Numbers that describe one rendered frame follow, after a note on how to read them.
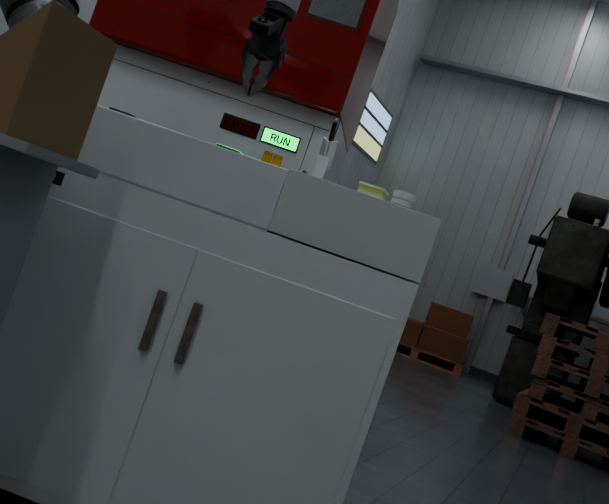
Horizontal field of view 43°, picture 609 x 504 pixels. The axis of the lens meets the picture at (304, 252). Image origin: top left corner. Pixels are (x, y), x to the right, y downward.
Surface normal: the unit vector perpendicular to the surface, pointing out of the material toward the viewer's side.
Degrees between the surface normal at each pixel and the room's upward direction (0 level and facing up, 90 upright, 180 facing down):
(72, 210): 90
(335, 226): 90
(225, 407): 90
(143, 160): 90
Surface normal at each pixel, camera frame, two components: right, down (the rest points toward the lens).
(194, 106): -0.08, -0.04
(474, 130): -0.33, -0.12
